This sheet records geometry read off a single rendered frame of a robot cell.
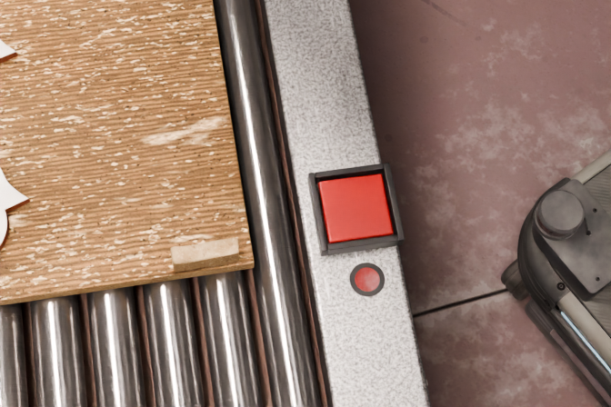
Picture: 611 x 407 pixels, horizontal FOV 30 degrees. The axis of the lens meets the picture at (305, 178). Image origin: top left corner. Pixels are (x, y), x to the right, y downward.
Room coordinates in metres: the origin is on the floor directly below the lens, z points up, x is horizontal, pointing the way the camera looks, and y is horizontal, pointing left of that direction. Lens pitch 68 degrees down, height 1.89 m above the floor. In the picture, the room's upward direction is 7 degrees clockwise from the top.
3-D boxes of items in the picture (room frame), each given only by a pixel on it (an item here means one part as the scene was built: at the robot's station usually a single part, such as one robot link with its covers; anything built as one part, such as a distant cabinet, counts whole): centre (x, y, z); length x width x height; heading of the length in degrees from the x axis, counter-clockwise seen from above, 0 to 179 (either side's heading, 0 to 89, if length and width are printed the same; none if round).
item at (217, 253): (0.30, 0.08, 0.95); 0.06 x 0.02 x 0.03; 106
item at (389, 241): (0.37, -0.05, 0.92); 0.08 x 0.08 x 0.02; 16
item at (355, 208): (0.37, -0.05, 0.92); 0.06 x 0.06 x 0.01; 16
